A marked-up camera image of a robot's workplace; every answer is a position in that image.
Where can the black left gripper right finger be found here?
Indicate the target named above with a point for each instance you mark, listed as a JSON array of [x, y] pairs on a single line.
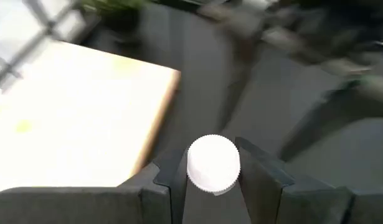
[[303, 205]]

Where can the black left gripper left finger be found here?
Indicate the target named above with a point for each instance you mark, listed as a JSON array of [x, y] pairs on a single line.
[[85, 205]]

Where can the blue medicine bottle white cap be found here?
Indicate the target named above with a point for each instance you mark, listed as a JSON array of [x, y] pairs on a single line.
[[213, 163]]

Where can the green artificial potted plant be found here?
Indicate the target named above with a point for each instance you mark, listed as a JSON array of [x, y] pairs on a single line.
[[119, 18]]

